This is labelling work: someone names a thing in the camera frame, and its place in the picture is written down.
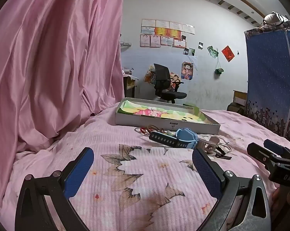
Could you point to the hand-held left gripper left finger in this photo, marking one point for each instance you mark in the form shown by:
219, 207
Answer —
78, 170

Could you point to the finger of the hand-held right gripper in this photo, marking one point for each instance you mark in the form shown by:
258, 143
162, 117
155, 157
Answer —
276, 148
259, 154

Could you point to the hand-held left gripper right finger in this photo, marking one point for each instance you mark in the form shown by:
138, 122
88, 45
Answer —
206, 173

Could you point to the metal key bunch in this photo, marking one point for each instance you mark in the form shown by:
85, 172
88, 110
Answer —
222, 153

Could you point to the pale claw hair clip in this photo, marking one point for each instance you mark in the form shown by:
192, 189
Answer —
213, 140

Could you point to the blue watch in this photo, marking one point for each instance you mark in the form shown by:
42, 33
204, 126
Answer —
186, 137

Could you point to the grey tray with colourful lining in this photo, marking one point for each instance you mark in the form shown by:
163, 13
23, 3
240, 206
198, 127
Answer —
140, 121

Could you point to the dark brown box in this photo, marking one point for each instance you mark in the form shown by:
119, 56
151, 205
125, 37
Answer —
235, 108

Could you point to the pink floral blanket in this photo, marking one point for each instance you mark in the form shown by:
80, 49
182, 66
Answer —
135, 173

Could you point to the brown cardboard box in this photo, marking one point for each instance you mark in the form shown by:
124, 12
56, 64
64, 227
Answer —
240, 97

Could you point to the blue fabric wardrobe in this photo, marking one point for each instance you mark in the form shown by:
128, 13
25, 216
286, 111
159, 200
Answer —
268, 72

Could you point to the green hanging basket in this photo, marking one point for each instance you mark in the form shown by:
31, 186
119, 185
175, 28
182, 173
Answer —
219, 71

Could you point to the wooden desk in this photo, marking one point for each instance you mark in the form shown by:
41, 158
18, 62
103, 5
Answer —
129, 86

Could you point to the red paper square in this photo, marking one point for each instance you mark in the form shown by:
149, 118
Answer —
228, 53

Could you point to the black office chair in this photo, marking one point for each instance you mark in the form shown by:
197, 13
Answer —
162, 74

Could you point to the pink satin curtain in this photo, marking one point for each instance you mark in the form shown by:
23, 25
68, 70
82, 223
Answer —
51, 65

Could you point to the clutter on desk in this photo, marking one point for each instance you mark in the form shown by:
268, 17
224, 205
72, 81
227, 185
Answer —
127, 71

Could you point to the colourful poster behind chair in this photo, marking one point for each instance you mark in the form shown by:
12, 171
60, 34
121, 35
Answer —
149, 75

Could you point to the bag on wardrobe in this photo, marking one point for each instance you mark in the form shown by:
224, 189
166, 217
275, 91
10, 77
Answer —
272, 19

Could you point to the cartoon wall poster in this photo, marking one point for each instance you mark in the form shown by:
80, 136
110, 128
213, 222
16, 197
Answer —
187, 71

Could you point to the green wall photo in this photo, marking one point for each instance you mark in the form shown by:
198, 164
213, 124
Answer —
212, 51

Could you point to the small wall photo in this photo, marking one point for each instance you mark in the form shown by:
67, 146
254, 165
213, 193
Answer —
200, 45
192, 51
183, 37
185, 51

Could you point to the group of wall certificates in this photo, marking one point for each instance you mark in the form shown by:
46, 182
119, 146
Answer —
159, 31

